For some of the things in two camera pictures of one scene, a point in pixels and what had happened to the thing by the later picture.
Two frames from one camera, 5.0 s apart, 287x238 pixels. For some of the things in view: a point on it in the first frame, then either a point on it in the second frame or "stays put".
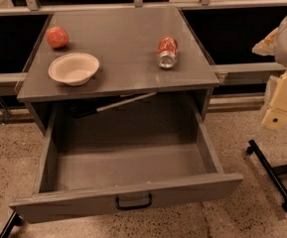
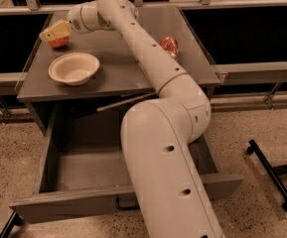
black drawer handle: [140, 206] stays put
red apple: [57, 37] stays put
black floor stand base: [275, 172] stays put
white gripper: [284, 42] to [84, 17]
